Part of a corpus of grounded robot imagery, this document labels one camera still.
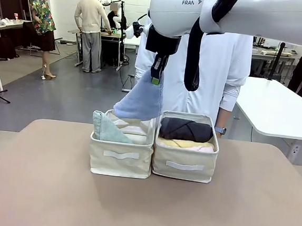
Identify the beige fabric storage bin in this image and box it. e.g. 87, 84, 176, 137
150, 109, 223, 185
86, 107, 158, 180

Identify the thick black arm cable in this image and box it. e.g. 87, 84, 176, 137
182, 0, 241, 96

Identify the large white table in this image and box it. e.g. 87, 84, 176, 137
230, 75, 302, 141

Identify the person's left forearm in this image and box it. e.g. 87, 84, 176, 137
215, 92, 240, 131

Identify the seated person in black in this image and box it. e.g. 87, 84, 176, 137
105, 3, 124, 30

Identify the blue smartwatch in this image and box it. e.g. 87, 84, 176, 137
214, 125, 228, 135

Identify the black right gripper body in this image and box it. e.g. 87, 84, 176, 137
144, 26, 182, 57

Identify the white side table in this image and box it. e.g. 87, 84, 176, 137
0, 15, 33, 35

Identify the person in beige sweater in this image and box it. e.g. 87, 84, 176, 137
69, 0, 115, 75

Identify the person in floral dress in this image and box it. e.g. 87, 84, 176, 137
17, 0, 64, 82

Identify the tall black tripod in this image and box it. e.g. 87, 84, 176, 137
267, 41, 287, 83

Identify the blue cone-folded towel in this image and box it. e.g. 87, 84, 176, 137
113, 66, 167, 123

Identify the wooden background work table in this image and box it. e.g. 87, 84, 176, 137
64, 26, 125, 69

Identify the person in white hoodie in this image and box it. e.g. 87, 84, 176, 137
129, 16, 256, 139

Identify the yellow towel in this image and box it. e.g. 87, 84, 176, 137
157, 136, 215, 151

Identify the pink towel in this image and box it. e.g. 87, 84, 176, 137
178, 142, 215, 154

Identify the dark grey towel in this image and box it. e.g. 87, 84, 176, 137
158, 116, 215, 145

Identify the grey background work table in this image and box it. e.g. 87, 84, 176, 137
249, 44, 298, 78

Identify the green cone-folded towel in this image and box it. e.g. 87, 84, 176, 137
90, 110, 137, 145

